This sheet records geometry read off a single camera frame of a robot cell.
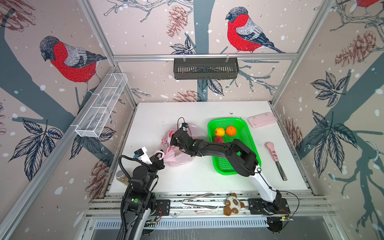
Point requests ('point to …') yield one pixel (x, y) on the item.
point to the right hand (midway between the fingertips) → (169, 139)
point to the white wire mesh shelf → (94, 121)
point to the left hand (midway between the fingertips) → (162, 151)
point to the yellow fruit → (219, 131)
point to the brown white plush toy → (233, 205)
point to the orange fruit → (231, 131)
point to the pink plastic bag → (174, 157)
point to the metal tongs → (205, 195)
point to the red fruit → (218, 139)
